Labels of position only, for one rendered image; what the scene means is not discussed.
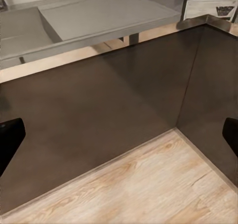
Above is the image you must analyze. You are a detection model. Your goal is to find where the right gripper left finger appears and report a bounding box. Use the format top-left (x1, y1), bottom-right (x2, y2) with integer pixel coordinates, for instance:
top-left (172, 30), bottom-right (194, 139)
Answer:
top-left (0, 118), bottom-right (26, 177)

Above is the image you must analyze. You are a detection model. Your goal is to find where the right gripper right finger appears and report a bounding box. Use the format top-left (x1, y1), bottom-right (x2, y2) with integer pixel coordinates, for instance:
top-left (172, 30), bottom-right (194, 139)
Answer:
top-left (222, 118), bottom-right (238, 157)

